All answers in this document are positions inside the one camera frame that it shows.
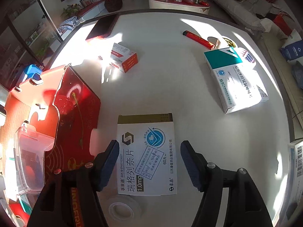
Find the teal white medicine box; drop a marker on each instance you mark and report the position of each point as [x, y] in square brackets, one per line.
[238, 86]

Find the red white ointment box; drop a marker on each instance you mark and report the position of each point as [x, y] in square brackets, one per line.
[122, 58]

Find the small clear tape roll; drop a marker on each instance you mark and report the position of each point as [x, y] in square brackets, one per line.
[123, 208]

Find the red cardboard fruit box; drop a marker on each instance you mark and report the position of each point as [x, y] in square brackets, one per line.
[58, 103]

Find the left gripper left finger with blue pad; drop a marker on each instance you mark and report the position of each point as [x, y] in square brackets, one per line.
[104, 164]

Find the dark red smartphone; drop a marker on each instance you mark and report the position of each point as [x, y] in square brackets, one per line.
[103, 27]

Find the white repaglinide medicine box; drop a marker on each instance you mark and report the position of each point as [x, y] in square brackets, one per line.
[147, 163]

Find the blue plastic stool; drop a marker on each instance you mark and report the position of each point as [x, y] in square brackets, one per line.
[29, 71]

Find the clear plastic container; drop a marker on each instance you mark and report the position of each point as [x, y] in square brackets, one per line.
[29, 150]

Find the potted green plant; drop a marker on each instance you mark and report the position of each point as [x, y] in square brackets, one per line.
[70, 11]

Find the white blue-green medicine box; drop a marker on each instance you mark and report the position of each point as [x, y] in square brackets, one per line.
[293, 192]

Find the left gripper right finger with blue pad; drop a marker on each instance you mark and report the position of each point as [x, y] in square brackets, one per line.
[195, 164]

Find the red lighter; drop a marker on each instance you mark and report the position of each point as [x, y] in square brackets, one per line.
[199, 40]

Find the white blue shopping bag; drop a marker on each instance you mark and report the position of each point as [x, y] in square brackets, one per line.
[292, 49]

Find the dark red bag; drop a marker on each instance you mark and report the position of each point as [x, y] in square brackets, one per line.
[113, 5]

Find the white covered long sofa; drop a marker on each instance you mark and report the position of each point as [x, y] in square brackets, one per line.
[252, 14]

